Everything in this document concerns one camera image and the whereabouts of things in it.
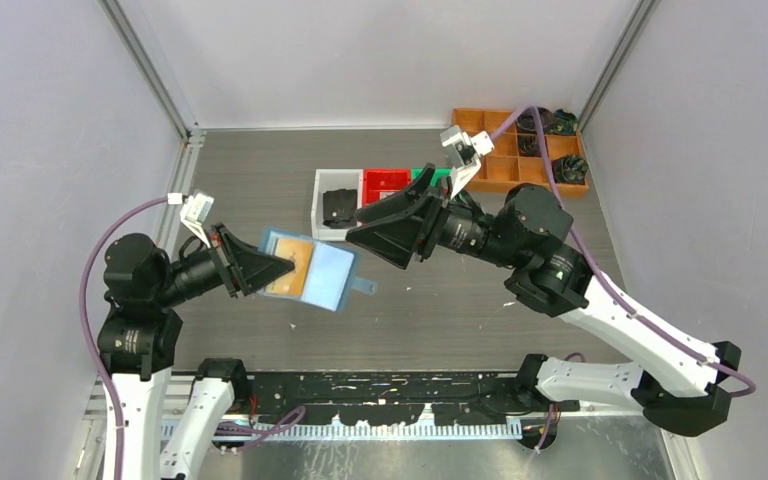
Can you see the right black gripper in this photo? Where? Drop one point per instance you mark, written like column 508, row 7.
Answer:
column 390, row 239

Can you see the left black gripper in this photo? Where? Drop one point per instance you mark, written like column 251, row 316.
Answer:
column 246, row 266

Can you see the blue card holder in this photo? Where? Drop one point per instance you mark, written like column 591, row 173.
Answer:
column 324, row 274

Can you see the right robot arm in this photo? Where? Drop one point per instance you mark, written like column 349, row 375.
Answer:
column 673, row 379

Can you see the black credit cards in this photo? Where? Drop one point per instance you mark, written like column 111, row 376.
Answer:
column 338, row 208

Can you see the red plastic bin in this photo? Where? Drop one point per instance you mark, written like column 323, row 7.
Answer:
column 379, row 183

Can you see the green plastic bin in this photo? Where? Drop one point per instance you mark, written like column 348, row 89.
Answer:
column 439, row 173

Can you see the white plastic bin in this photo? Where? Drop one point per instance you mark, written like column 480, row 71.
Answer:
column 332, row 179

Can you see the orange wooden compartment tray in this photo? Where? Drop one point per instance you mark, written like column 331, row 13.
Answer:
column 504, row 168

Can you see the dark rolled sock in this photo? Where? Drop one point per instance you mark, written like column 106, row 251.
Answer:
column 531, row 119
column 565, row 123
column 529, row 145
column 570, row 169

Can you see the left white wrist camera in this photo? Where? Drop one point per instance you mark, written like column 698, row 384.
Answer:
column 194, row 210

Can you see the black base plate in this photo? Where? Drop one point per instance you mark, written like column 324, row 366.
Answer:
column 382, row 398

